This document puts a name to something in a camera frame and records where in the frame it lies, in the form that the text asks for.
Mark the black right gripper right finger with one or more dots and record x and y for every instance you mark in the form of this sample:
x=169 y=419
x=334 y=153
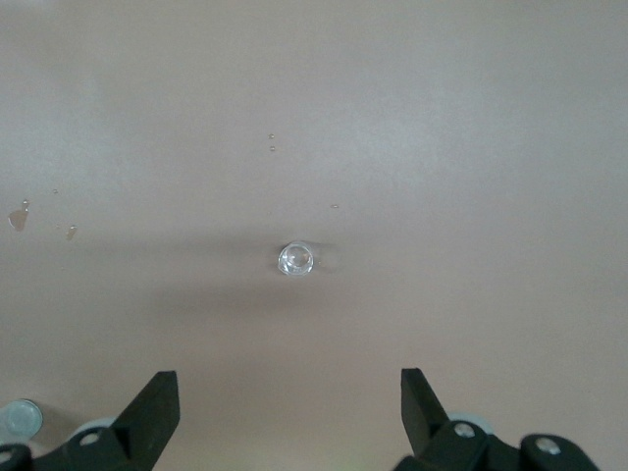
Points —
x=427 y=432

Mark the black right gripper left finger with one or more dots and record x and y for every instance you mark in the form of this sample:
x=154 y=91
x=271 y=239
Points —
x=137 y=432

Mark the clear glass measuring cup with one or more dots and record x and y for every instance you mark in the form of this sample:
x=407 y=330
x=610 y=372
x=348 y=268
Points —
x=294 y=260

